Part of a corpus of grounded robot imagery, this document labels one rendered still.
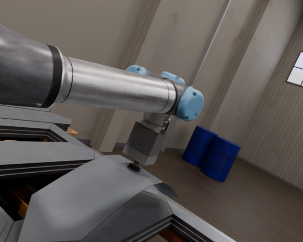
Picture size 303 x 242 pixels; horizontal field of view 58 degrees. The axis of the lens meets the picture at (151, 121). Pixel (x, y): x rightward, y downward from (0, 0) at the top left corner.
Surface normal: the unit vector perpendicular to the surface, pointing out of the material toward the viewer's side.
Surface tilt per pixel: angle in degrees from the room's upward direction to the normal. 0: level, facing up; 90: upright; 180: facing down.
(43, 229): 30
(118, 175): 18
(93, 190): 26
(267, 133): 90
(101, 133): 90
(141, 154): 90
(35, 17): 90
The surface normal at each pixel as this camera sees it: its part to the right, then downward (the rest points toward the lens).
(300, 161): -0.57, -0.13
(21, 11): 0.72, 0.39
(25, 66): 0.50, 0.00
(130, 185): 0.23, -0.89
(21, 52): 0.51, -0.37
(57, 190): 0.11, -0.83
